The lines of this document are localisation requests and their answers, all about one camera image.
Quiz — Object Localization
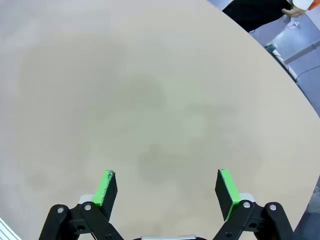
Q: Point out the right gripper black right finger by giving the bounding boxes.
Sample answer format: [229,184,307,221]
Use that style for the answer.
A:
[212,168,295,240]

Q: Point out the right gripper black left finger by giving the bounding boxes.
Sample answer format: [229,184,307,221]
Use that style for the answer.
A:
[38,169,125,240]

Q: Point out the person's left hand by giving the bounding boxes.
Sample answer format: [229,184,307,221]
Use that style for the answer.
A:
[281,5,305,18]

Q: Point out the person's left forearm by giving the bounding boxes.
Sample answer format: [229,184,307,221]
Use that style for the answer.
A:
[291,0,314,11]

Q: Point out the person in white shirt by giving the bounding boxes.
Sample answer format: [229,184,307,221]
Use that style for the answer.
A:
[221,0,293,33]

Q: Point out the white table leg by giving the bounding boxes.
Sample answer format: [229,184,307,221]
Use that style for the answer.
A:
[264,39,320,76]

